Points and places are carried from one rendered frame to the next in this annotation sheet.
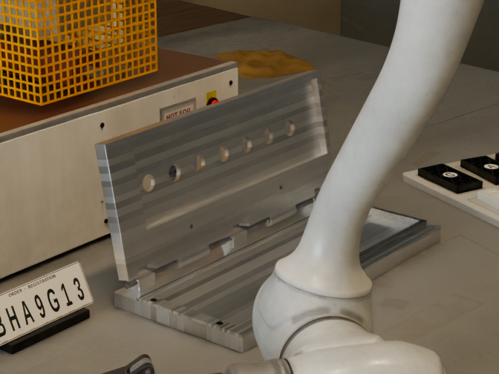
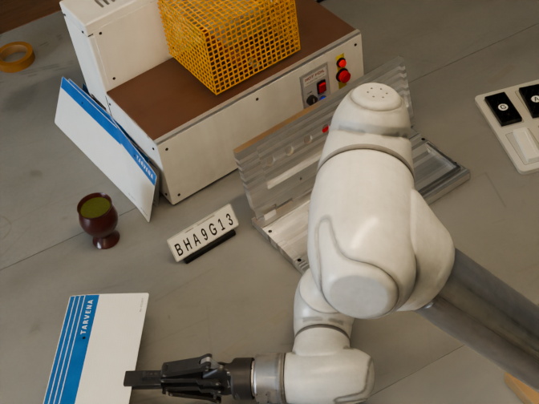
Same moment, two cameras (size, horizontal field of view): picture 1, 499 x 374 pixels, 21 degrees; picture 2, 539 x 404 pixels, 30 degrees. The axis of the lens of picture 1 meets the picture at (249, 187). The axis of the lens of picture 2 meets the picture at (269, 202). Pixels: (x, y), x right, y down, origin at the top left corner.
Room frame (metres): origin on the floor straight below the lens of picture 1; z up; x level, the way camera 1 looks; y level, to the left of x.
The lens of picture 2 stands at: (0.20, -0.46, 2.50)
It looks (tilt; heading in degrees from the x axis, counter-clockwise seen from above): 46 degrees down; 23
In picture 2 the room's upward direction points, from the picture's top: 10 degrees counter-clockwise
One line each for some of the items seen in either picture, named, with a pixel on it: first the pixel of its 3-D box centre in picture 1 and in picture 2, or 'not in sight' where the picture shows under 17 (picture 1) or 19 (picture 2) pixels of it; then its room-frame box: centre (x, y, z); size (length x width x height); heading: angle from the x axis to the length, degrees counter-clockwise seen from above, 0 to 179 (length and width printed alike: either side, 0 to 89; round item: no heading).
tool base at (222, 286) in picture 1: (286, 259); (361, 195); (1.65, -0.05, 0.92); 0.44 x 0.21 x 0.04; 141
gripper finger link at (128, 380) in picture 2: not in sight; (143, 378); (1.07, 0.22, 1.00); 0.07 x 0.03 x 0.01; 102
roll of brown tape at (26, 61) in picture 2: not in sight; (14, 57); (2.01, 0.98, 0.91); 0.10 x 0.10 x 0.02
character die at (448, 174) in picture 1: (449, 178); (503, 108); (1.98, -0.31, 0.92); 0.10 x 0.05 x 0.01; 31
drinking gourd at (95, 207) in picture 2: not in sight; (100, 222); (1.45, 0.48, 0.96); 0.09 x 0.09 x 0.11
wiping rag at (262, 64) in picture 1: (263, 58); not in sight; (2.74, -0.03, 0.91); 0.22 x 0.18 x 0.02; 21
